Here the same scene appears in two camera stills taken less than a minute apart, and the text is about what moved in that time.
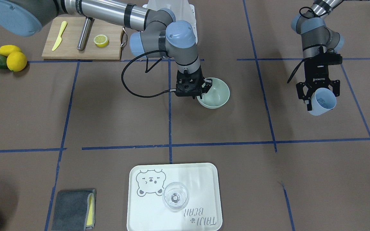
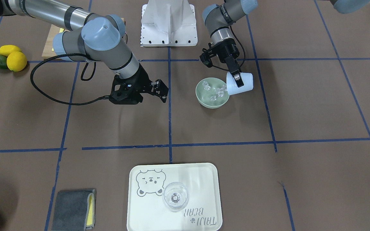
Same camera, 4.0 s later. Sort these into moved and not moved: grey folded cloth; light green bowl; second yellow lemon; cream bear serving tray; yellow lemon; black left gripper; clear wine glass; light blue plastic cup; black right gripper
Moved: black right gripper; light blue plastic cup; black left gripper
Not moved: light green bowl; clear wine glass; yellow lemon; second yellow lemon; cream bear serving tray; grey folded cloth
